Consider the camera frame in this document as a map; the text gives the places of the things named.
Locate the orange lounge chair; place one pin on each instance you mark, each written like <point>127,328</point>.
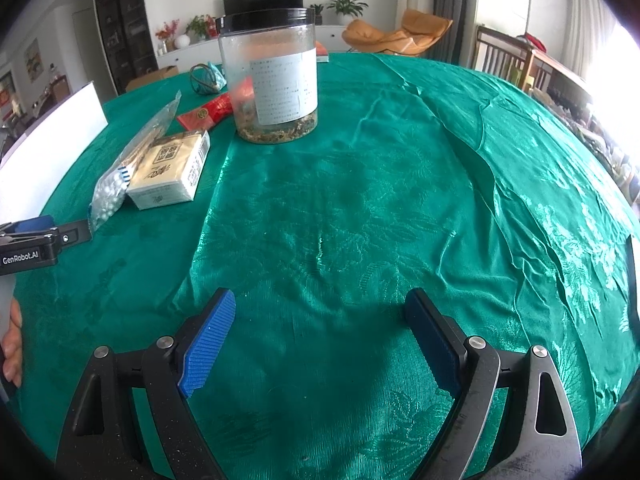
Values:
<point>395,35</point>

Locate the black display shelf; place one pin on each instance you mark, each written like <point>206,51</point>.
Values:
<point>125,25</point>

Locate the person's left hand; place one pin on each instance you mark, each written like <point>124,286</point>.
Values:
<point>12,345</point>

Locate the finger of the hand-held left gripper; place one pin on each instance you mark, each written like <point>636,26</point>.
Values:
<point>35,225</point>

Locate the white round vase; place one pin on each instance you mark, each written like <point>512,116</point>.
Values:
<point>182,41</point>

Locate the white sheer curtain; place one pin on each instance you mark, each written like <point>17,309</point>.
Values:
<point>590,15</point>

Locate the white board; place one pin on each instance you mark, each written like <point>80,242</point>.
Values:
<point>45,150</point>

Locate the red gift box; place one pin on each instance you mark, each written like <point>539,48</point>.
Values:
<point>213,26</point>

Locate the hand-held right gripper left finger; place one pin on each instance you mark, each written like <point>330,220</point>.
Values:
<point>210,345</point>

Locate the plastic bag of white beads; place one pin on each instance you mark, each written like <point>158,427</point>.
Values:
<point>107,195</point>

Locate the large green potted plant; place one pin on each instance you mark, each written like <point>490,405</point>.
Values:
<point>347,7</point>

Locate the white low cabinet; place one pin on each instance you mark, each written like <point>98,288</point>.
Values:
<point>200,52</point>

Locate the clear plastic jar black lid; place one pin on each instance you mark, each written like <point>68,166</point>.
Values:
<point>270,50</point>

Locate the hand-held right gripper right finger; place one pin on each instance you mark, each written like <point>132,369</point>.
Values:
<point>432,345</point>

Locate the small green potted plant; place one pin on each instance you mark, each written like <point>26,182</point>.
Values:
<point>317,14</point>

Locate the white tissue pack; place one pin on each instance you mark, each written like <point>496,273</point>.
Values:
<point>165,170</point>

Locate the green patterned tablecloth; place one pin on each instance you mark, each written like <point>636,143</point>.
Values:
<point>350,210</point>

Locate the cardboard box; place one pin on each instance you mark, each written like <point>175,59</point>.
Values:
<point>152,77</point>

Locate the framed wall picture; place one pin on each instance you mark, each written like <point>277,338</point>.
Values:
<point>31,60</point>

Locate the red packet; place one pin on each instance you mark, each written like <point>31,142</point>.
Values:
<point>205,115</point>

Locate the wooden chair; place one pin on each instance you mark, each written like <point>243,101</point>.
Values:
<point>500,55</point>

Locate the red flower bouquet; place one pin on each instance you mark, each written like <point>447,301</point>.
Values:
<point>167,32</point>

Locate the leafy potted plant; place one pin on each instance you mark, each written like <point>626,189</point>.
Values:
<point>197,26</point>

